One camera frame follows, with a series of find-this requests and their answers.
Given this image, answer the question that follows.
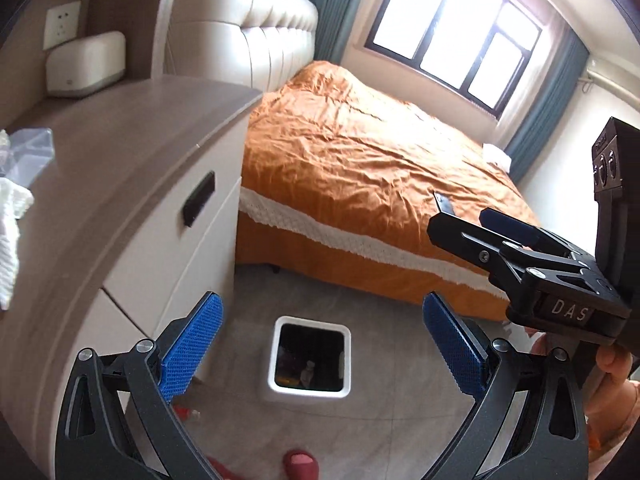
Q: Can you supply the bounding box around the white wall pipe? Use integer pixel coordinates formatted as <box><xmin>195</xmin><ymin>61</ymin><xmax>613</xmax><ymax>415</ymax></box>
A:
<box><xmin>579</xmin><ymin>65</ymin><xmax>603</xmax><ymax>93</ymax></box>

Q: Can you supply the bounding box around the dark phone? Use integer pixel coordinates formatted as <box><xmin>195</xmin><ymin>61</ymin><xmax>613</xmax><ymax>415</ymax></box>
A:
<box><xmin>432</xmin><ymin>190</ymin><xmax>457</xmax><ymax>216</ymax></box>

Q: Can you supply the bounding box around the blue curtain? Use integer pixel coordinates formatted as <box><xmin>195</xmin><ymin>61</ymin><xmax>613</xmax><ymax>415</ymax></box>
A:
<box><xmin>306</xmin><ymin>0</ymin><xmax>401</xmax><ymax>67</ymax></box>
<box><xmin>501</xmin><ymin>27</ymin><xmax>591</xmax><ymax>187</ymax></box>

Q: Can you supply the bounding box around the cream padded headboard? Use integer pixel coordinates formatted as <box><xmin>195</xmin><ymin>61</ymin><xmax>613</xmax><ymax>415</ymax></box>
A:
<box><xmin>164</xmin><ymin>0</ymin><xmax>321</xmax><ymax>94</ymax></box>

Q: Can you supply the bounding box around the wooden bedside cabinet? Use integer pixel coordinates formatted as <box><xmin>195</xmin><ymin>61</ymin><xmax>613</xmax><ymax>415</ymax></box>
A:
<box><xmin>0</xmin><ymin>77</ymin><xmax>264</xmax><ymax>480</ymax></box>

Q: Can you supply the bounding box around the clear plastic wrapper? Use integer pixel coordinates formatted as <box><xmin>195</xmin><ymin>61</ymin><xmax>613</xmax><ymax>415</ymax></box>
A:
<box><xmin>0</xmin><ymin>128</ymin><xmax>54</xmax><ymax>186</ymax></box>

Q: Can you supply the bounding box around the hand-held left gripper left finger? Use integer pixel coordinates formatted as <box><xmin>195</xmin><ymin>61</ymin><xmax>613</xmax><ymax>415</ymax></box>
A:
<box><xmin>54</xmin><ymin>291</ymin><xmax>223</xmax><ymax>480</ymax></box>

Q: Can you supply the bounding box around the white pillow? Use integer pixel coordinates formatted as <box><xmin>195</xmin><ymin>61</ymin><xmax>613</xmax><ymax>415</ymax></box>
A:
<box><xmin>482</xmin><ymin>143</ymin><xmax>514</xmax><ymax>169</ymax></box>

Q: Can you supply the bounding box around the bed with orange bedspread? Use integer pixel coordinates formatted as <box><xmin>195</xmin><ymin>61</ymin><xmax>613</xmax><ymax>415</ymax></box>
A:
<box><xmin>235</xmin><ymin>60</ymin><xmax>547</xmax><ymax>323</ymax></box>

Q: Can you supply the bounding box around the white square trash bin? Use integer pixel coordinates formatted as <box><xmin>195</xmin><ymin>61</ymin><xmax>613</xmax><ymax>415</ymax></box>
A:
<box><xmin>260</xmin><ymin>315</ymin><xmax>352</xmax><ymax>403</ymax></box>

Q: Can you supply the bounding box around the dark framed window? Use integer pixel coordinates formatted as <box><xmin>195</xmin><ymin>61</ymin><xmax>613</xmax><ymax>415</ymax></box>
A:
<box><xmin>364</xmin><ymin>0</ymin><xmax>546</xmax><ymax>117</ymax></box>

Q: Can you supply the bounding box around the white tissue box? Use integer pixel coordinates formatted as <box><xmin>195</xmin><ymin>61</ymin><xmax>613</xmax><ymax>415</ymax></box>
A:
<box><xmin>46</xmin><ymin>30</ymin><xmax>126</xmax><ymax>99</ymax></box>

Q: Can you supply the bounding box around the white cloth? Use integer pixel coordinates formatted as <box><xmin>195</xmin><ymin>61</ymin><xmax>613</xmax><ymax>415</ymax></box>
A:
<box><xmin>0</xmin><ymin>130</ymin><xmax>35</xmax><ymax>311</ymax></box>

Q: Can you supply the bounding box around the white wall socket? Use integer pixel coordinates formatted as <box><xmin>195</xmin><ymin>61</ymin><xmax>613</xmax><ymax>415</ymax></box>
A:
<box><xmin>43</xmin><ymin>0</ymin><xmax>82</xmax><ymax>51</ymax></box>

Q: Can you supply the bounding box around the person's right hand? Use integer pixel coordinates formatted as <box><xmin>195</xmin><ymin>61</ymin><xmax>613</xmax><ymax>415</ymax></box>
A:
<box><xmin>595</xmin><ymin>342</ymin><xmax>640</xmax><ymax>380</ymax></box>

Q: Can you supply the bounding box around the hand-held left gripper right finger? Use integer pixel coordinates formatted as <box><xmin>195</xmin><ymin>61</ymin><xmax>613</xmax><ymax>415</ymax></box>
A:
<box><xmin>422</xmin><ymin>291</ymin><xmax>588</xmax><ymax>480</ymax></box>

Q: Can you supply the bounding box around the black drawer handle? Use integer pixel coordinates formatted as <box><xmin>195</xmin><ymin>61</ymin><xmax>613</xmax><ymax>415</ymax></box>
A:
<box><xmin>182</xmin><ymin>171</ymin><xmax>216</xmax><ymax>228</ymax></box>

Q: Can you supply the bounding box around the red slipper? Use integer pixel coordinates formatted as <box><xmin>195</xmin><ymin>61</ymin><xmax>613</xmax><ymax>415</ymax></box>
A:
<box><xmin>206</xmin><ymin>455</ymin><xmax>237</xmax><ymax>480</ymax></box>
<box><xmin>282</xmin><ymin>449</ymin><xmax>321</xmax><ymax>480</ymax></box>

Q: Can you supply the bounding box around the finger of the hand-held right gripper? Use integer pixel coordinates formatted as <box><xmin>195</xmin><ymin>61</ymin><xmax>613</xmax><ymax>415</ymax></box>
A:
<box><xmin>479</xmin><ymin>207</ymin><xmax>596</xmax><ymax>262</ymax></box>
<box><xmin>427</xmin><ymin>212</ymin><xmax>543</xmax><ymax>306</ymax></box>

